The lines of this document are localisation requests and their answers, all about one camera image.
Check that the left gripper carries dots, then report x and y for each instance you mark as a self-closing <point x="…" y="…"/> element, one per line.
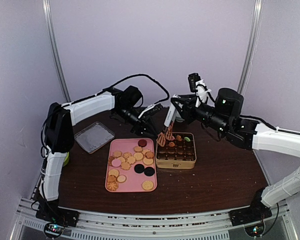
<point x="143" y="124"/>

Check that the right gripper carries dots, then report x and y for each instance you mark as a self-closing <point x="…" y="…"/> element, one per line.
<point x="188" y="104"/>

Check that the green round cookie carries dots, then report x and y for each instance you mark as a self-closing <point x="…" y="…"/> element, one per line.
<point x="187" y="139"/>

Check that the silver metal tin lid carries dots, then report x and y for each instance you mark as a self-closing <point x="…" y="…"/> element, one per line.
<point x="94" y="137"/>

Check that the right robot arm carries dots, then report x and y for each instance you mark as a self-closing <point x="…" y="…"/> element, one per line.
<point x="245" y="132"/>

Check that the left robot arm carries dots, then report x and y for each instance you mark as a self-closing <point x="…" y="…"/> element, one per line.
<point x="57" y="135"/>

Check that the black sandwich cookie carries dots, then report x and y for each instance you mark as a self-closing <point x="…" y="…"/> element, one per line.
<point x="149" y="171"/>
<point x="139" y="168"/>

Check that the pink tray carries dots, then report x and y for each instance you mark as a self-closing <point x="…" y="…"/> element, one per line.
<point x="130" y="154"/>

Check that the gold cookie tin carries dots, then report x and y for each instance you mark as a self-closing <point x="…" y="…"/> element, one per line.
<point x="177" y="154"/>

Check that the pink round cookie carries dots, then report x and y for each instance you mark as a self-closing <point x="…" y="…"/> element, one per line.
<point x="116" y="163"/>

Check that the yellow round cookie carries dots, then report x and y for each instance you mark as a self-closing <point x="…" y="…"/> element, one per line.
<point x="147" y="185"/>

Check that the swirl butter cookie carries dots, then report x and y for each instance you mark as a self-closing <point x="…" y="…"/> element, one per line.
<point x="112" y="186"/>

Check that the green bowl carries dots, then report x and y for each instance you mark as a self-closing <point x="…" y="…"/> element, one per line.
<point x="66" y="160"/>

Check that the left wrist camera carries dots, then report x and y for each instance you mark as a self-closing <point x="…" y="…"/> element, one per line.
<point x="129" y="97"/>

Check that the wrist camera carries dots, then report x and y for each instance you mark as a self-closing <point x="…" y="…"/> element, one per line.
<point x="129" y="97"/>
<point x="229" y="102"/>

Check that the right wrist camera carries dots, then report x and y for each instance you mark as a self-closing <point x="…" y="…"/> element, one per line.
<point x="229" y="102"/>

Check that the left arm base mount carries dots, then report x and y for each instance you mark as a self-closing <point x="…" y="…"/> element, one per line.
<point x="60" y="216"/>

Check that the aluminium corner post right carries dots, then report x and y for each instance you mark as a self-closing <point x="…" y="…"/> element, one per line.
<point x="251" y="46"/>

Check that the aluminium corner post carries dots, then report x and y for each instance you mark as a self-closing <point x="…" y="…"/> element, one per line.
<point x="54" y="48"/>
<point x="251" y="46"/>

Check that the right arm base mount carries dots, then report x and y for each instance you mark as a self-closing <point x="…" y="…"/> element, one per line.
<point x="249" y="215"/>

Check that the aluminium corner post left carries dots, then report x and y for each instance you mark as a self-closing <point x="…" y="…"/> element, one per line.
<point x="54" y="48"/>

